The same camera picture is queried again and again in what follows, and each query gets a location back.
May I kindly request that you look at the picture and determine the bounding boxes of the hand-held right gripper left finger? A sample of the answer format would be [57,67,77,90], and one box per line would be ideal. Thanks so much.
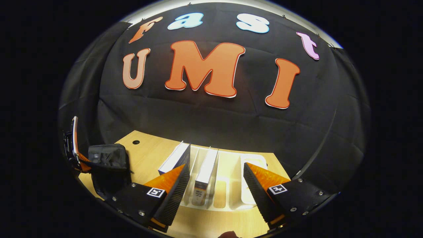
[106,164,191,233]

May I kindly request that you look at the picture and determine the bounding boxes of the black schoolbag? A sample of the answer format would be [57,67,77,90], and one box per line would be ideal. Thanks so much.
[88,144,133,199]

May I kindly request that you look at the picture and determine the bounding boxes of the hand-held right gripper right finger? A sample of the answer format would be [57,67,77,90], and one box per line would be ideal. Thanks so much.
[244,162,332,229]

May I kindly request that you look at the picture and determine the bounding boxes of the black backdrop cloth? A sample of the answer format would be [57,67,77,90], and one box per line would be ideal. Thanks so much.
[58,2,370,195]

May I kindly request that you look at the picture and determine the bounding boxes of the blue and white book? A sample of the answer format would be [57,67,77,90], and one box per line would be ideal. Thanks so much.
[158,141,191,176]
[192,148,219,206]

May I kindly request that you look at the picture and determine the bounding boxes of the white plastic bookshelf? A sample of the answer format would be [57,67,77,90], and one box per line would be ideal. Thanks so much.
[180,145,268,211]

